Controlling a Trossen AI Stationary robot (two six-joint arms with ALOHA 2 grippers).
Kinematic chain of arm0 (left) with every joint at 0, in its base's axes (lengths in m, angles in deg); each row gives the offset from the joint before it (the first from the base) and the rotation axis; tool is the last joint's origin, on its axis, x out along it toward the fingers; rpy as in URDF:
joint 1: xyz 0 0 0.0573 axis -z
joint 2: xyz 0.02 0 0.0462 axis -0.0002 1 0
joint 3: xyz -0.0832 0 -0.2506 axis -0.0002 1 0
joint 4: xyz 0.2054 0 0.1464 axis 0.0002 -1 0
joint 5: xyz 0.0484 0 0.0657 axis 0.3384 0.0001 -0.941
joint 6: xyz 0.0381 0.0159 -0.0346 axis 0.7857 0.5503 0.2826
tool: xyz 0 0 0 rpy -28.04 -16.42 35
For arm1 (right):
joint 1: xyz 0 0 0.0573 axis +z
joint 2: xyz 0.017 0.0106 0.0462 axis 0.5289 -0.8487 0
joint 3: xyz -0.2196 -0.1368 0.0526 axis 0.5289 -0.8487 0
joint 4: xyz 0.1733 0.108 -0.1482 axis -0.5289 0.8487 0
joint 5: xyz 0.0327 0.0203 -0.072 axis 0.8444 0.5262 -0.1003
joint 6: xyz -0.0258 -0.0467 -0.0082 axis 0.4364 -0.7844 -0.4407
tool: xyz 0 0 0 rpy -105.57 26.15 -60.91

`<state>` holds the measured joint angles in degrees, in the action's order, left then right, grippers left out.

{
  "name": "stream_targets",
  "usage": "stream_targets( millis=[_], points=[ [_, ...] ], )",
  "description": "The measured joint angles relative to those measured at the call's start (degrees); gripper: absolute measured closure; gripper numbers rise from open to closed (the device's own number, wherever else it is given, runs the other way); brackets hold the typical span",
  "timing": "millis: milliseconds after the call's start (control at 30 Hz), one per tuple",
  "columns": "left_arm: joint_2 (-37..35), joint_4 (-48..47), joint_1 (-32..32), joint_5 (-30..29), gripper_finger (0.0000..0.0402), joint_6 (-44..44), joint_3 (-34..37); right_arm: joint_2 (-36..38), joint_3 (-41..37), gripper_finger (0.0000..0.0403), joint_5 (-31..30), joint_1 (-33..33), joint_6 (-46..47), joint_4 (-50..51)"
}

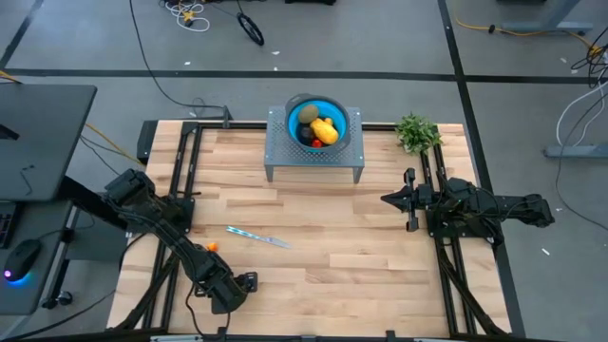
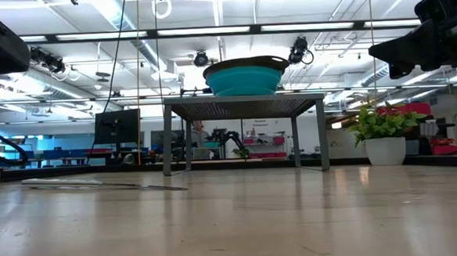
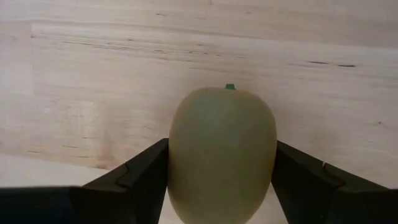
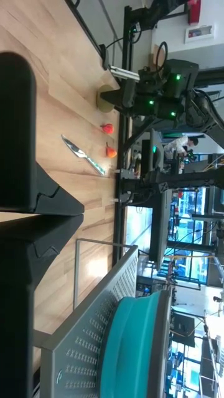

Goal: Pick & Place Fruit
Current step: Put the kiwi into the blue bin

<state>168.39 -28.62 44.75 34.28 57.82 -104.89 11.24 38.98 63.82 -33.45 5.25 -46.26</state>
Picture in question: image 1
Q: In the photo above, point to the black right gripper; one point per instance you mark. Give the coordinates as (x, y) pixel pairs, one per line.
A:
(425, 197)

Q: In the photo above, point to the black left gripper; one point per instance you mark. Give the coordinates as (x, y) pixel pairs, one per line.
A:
(228, 294)

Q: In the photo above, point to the small red fruit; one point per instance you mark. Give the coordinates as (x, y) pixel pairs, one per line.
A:
(317, 143)

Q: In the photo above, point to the dark round avocado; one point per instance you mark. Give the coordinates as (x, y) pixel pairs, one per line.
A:
(305, 135)

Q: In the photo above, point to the brown kiwi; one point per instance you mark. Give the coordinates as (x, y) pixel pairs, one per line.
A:
(309, 114)

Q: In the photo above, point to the blue collapsible bowl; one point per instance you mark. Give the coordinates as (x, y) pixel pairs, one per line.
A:
(293, 119)

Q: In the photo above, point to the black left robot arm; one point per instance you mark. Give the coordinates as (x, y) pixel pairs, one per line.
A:
(180, 242)

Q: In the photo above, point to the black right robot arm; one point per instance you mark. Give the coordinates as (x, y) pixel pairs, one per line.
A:
(522, 211)

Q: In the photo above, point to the green plant in white pot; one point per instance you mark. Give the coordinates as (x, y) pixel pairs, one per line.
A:
(415, 134)

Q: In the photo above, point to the grey perforated metal shelf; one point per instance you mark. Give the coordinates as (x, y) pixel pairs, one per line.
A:
(285, 157)

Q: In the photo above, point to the grey desk base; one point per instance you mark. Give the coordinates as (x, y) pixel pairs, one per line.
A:
(551, 14)
(575, 151)

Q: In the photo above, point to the black computer mouse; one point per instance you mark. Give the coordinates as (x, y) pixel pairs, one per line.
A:
(21, 259)

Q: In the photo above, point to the black keyboard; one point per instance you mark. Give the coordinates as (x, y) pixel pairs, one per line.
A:
(5, 223)

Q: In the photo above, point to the grey standing desk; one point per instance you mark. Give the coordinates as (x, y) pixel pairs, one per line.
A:
(47, 142)

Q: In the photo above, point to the black frame clamp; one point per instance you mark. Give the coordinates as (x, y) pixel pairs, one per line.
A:
(222, 331)

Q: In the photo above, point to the silver aluminium bracket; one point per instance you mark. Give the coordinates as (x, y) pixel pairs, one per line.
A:
(176, 338)

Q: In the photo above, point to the black aluminium table frame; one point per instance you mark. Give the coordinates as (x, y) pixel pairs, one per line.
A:
(228, 126)

